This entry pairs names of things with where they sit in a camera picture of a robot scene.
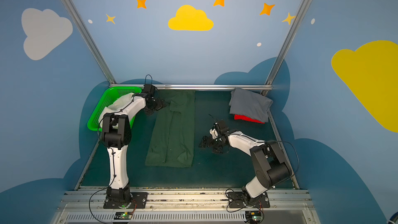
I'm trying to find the dark green t-shirt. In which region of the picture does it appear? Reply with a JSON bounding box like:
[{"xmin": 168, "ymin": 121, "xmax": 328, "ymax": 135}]
[{"xmin": 145, "ymin": 90, "xmax": 195, "ymax": 168}]

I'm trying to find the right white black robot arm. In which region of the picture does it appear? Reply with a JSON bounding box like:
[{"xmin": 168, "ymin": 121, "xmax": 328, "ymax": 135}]
[{"xmin": 199, "ymin": 120, "xmax": 294, "ymax": 201}]

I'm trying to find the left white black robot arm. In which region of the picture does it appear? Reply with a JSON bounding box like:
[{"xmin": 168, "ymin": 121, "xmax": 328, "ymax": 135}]
[{"xmin": 99, "ymin": 84, "xmax": 165, "ymax": 208}]

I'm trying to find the folded red t-shirt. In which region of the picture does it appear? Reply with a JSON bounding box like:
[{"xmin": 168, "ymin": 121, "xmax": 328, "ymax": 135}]
[{"xmin": 234, "ymin": 115, "xmax": 264, "ymax": 124}]

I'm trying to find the cream white t-shirt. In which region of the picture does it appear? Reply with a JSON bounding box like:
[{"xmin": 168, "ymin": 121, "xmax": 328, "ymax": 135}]
[{"xmin": 98, "ymin": 93, "xmax": 134, "ymax": 121}]

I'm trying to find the green plastic basket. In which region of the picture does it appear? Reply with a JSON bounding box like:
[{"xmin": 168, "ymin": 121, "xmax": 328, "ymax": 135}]
[{"xmin": 87, "ymin": 87, "xmax": 142, "ymax": 131}]

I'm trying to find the folded grey t-shirt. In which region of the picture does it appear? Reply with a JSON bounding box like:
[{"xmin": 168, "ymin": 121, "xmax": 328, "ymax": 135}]
[{"xmin": 229, "ymin": 88, "xmax": 273, "ymax": 122}]

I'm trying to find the right small circuit board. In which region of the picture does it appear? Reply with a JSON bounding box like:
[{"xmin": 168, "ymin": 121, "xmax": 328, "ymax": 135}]
[{"xmin": 245, "ymin": 211, "xmax": 263, "ymax": 224}]

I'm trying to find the small circuit board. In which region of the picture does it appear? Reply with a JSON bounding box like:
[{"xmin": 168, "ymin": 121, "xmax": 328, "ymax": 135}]
[
  {"xmin": 245, "ymin": 211, "xmax": 263, "ymax": 224},
  {"xmin": 114, "ymin": 212, "xmax": 133, "ymax": 220}
]

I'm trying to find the left small circuit board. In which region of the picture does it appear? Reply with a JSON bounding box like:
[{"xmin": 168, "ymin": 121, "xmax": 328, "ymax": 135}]
[{"xmin": 114, "ymin": 212, "xmax": 133, "ymax": 220}]

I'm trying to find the horizontal aluminium back rail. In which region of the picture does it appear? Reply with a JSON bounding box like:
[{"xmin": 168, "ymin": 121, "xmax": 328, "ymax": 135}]
[{"xmin": 109, "ymin": 83, "xmax": 274, "ymax": 91}]

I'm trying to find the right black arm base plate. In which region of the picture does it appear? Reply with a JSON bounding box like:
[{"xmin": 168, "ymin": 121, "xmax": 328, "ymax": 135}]
[{"xmin": 226, "ymin": 191, "xmax": 271, "ymax": 208}]

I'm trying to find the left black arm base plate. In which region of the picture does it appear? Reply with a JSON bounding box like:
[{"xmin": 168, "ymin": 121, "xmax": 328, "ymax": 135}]
[{"xmin": 103, "ymin": 192, "xmax": 148, "ymax": 209}]

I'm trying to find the aluminium front mounting rail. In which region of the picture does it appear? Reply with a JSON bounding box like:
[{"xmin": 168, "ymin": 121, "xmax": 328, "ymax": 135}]
[{"xmin": 51, "ymin": 187, "xmax": 320, "ymax": 224}]

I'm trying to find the left diagonal aluminium post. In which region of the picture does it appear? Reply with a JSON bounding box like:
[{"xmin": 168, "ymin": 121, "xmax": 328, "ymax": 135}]
[{"xmin": 61, "ymin": 0, "xmax": 117, "ymax": 84}]

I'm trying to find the diagonal aluminium post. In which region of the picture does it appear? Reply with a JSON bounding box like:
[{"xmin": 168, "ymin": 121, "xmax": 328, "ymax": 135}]
[
  {"xmin": 61, "ymin": 0, "xmax": 117, "ymax": 84},
  {"xmin": 265, "ymin": 0, "xmax": 313, "ymax": 87}
]

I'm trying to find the right diagonal aluminium post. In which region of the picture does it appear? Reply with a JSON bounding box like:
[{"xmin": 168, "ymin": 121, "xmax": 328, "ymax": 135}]
[{"xmin": 265, "ymin": 0, "xmax": 313, "ymax": 87}]

